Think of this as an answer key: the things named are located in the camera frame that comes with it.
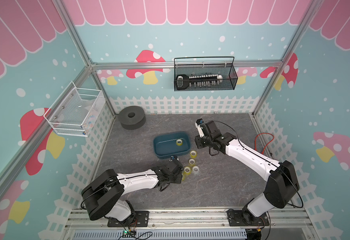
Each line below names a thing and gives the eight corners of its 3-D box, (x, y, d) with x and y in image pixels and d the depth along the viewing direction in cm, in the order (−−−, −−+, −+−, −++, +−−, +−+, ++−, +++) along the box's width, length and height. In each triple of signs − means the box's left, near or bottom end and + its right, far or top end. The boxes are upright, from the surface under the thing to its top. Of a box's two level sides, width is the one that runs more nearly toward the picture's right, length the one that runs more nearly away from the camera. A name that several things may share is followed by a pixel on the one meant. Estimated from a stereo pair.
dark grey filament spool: (117, 129, 114) (114, 123, 108) (123, 111, 126) (121, 105, 121) (144, 129, 114) (142, 124, 108) (147, 111, 126) (146, 105, 121)
